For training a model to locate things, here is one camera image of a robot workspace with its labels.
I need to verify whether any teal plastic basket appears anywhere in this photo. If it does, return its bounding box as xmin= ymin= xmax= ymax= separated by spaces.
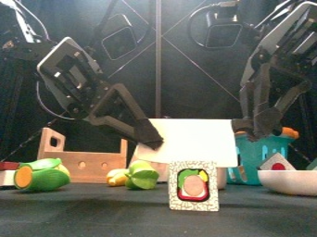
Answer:
xmin=227 ymin=131 xmax=297 ymax=186

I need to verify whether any metal frame pole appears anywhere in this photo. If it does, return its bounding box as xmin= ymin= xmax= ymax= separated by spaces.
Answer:
xmin=155 ymin=0 xmax=163 ymax=119

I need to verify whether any green toy lime half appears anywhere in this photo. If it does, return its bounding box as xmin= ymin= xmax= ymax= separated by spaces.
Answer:
xmin=124 ymin=159 xmax=160 ymax=191

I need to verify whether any wooden toy crate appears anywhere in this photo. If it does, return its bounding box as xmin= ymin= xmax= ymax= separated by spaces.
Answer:
xmin=37 ymin=127 xmax=128 ymax=184

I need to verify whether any green toy corn cob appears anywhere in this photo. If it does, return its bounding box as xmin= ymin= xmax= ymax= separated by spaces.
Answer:
xmin=12 ymin=157 xmax=72 ymax=192

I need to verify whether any triangular toy onigiri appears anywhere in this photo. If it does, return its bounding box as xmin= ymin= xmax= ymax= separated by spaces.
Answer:
xmin=258 ymin=152 xmax=297 ymax=171

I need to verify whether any yellow toy banana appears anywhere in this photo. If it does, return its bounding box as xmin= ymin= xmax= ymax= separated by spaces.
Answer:
xmin=105 ymin=168 xmax=131 ymax=187

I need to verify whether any pink topped toy nigiri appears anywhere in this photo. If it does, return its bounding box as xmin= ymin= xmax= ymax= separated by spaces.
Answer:
xmin=0 ymin=161 xmax=21 ymax=171
xmin=0 ymin=169 xmax=17 ymax=188

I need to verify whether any orange toy fruit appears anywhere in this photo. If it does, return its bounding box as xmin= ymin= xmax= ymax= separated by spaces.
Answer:
xmin=281 ymin=126 xmax=299 ymax=140

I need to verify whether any toy sushi roll piece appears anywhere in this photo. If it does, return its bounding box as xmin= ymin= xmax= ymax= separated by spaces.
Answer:
xmin=167 ymin=160 xmax=220 ymax=213

